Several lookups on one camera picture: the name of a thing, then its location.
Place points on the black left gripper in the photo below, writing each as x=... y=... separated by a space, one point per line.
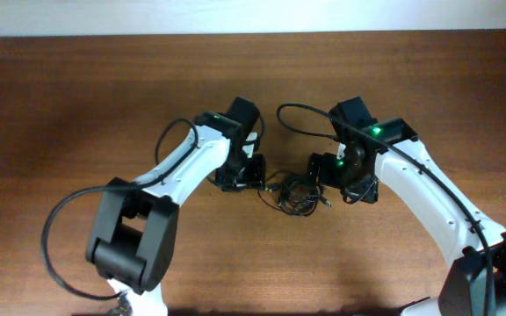
x=244 y=176

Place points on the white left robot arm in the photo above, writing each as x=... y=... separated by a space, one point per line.
x=132 y=240

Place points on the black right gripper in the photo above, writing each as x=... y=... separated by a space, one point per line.
x=328 y=171

